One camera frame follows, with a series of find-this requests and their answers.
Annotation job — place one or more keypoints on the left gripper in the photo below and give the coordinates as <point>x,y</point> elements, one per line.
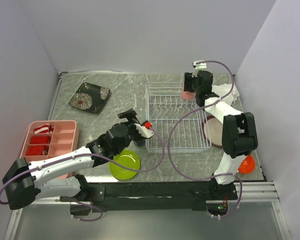
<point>130,115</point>

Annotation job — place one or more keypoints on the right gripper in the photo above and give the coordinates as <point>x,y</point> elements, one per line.
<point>188,79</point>

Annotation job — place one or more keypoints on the pink plastic cup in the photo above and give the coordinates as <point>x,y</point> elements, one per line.
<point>187,95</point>

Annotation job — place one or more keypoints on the dark blue ceramic mug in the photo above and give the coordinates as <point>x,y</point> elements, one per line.
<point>139,143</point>

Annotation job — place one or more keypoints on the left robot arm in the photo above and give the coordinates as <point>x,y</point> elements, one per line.
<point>25,181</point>

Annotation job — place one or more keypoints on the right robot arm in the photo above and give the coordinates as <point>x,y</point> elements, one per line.
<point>239,134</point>

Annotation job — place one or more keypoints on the green plate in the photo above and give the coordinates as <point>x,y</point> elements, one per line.
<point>128,159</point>

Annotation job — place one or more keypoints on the black floral square plate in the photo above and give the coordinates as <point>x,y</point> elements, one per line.
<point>89,98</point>

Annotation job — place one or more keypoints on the brown rimmed round plate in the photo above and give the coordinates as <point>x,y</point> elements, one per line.
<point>212,131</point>

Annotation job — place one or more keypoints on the red white striped cloth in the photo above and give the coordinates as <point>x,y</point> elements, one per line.
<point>44,129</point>

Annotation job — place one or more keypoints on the black base bar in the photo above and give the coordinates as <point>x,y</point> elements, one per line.
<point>126,196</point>

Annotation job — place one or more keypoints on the pink compartment tray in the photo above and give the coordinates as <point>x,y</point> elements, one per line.
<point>64,139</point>

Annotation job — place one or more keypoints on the red cloth roll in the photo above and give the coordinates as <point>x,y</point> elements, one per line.
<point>37,140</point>
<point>37,150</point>

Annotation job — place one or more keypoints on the orange bowl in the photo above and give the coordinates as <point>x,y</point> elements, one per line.
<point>248,165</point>

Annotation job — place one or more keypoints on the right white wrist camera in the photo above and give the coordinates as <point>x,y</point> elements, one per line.
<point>198,66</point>

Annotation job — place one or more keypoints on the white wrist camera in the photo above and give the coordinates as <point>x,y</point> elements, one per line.
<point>198,66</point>
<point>144,129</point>

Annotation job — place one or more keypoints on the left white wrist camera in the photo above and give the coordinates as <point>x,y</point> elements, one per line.
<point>144,129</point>

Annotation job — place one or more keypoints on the white wire dish rack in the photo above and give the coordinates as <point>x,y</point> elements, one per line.
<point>164,110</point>

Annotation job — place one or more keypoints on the aluminium frame rail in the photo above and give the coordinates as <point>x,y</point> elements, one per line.
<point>255,219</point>

